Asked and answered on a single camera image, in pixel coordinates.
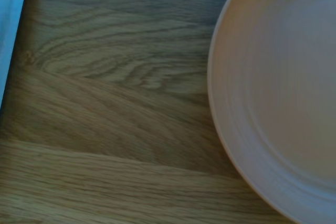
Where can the light blue panel edge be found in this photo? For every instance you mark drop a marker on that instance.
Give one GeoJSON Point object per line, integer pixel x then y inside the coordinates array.
{"type": "Point", "coordinates": [10, 24]}

